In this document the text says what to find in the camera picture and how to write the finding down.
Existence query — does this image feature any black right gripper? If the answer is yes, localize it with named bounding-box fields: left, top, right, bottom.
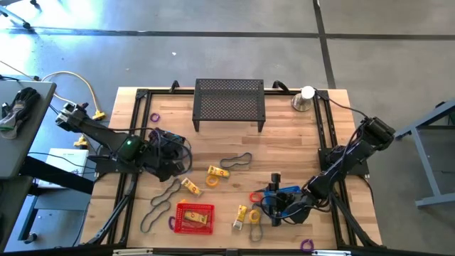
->
left=254, top=186, right=314, bottom=228

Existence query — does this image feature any black chair base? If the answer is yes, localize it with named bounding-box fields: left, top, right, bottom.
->
left=0, top=0, right=41, bottom=30

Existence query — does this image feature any black mesh shelf riser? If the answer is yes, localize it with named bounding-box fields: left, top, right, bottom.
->
left=192, top=78, right=267, bottom=133

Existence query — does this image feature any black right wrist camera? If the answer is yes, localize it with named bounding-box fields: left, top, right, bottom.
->
left=269, top=172, right=282, bottom=191

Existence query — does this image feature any red plastic basket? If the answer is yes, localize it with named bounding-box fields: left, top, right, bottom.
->
left=173, top=202, right=215, bottom=236

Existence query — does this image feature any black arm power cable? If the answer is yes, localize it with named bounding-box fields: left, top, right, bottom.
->
left=314, top=88, right=368, bottom=120

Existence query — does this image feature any grey side table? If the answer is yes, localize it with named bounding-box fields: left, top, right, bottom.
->
left=0, top=80, right=58, bottom=181

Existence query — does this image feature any black grey work glove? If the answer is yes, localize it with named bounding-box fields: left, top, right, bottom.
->
left=0, top=87, right=41, bottom=140

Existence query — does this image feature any black side desk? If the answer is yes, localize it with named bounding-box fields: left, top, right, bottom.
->
left=0, top=156, right=96, bottom=252

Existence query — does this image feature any yellow crayon pack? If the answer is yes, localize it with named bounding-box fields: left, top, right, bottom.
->
left=182, top=210, right=210, bottom=225
left=180, top=177, right=204, bottom=198
left=207, top=165, right=231, bottom=179
left=232, top=204, right=248, bottom=231

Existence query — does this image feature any grey metal table frame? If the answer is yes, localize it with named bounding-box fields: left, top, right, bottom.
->
left=392, top=98, right=455, bottom=210

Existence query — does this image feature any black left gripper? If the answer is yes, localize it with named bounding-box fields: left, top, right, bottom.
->
left=141, top=128, right=193, bottom=183

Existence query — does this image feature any white box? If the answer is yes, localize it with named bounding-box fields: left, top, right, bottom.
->
left=37, top=147, right=90, bottom=189

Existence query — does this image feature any cream cable yellow plug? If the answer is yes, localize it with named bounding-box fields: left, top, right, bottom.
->
left=41, top=70, right=107, bottom=121
left=53, top=92, right=90, bottom=149

